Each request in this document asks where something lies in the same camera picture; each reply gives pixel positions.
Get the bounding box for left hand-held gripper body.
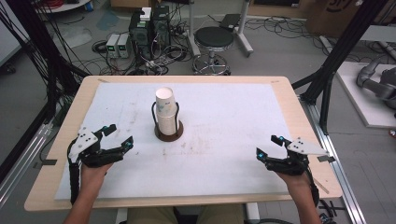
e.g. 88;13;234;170
66;125;125;169

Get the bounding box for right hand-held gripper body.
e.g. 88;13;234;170
264;137;331;176

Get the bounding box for brown wire cup holder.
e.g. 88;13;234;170
150;100;185;143

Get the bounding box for stack of white paper cups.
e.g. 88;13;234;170
154;86;179;137

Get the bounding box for person's right hand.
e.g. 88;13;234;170
275;170;310;191

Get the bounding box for person's left hand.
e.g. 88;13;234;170
79;161;115;189

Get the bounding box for black tape strip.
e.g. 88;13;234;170
317;154;337;163
33;159;59;170

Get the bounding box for thin wooden stick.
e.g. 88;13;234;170
312;176;331;195

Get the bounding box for white foam mat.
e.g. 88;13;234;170
53;81;310;201

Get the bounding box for white table leg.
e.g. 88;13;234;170
115;207;129;224
245;202;262;224

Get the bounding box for black clamp parts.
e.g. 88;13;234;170
317;199;347;224

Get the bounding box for person's right leg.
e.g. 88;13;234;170
197;203;249;224

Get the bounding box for person's leg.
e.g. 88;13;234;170
197;203;249;224
125;206;180;224

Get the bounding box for white platform board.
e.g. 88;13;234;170
335;61;396;130

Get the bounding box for person's left leg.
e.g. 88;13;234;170
125;206;180;224

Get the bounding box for grey power supply unit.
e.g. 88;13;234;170
105;33;121;60
117;32;132;60

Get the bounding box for black chair seat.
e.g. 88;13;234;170
172;205;205;224

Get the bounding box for black computer tower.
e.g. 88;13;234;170
128;10;154;61
151;5;172;51

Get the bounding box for white stand leg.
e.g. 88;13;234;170
186;0;202;58
236;0;255;59

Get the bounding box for small white box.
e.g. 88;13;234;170
139;7;153;22

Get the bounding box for black round stool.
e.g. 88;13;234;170
191;25;235;77

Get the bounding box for white board panel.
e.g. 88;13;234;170
0;0;31;68

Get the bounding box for black laptop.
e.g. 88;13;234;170
219;12;242;32

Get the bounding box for white round table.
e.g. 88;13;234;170
35;0;93;14

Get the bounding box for cardboard box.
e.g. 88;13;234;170
305;0;396;39

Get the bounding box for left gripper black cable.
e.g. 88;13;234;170
68;141;81;205

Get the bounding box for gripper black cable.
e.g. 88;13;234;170
68;141;81;205
305;161;320;208

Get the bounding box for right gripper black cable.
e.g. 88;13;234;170
305;161;320;208

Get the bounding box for aluminium rail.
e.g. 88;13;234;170
0;121;54;209
299;95;369;224

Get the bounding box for tangle of floor cables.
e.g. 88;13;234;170
90;18;195;77

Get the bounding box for black metal frame stand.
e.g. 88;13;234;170
291;0;390;135
5;0;92;104

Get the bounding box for black floor cables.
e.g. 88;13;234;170
244;14;326;49

